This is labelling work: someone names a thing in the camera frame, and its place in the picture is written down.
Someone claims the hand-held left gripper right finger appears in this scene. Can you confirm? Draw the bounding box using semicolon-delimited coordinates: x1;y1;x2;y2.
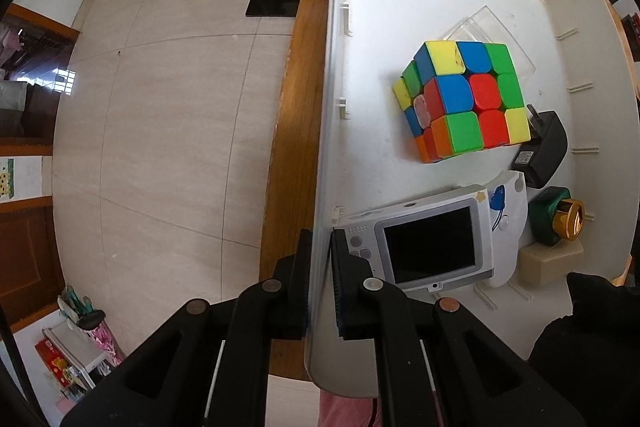
332;229;586;427

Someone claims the pink cloth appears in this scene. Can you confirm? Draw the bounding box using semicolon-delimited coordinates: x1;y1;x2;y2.
319;389;381;427

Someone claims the pink folded umbrella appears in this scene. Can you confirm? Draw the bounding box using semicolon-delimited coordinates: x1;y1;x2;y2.
87;314;126;365

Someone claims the white handheld game console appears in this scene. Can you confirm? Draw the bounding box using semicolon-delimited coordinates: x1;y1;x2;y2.
334;184;506;294

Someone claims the black power adapter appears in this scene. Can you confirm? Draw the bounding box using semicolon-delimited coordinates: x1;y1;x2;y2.
510;104;569;190

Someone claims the clear plastic box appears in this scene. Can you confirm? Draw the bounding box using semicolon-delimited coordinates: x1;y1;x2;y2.
442;5;537;82

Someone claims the green and gold small bottle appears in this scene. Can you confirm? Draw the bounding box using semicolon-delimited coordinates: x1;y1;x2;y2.
529;186;586;249

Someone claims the white plastic storage bin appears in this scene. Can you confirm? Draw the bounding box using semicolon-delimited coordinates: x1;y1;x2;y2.
302;0;640;400

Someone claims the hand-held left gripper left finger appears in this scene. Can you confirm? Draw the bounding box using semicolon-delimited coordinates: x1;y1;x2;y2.
60;229;313;427

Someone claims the wooden door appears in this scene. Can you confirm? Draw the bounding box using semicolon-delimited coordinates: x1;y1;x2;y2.
0;197;66;333

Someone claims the white storage rack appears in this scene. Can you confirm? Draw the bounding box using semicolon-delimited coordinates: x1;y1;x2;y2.
35;322;126;403

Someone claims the multicoloured puzzle cube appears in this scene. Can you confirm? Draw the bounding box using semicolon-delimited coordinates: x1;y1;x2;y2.
392;41;532;164

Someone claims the beige block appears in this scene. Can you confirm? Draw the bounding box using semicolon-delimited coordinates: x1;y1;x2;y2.
517;239;585;286

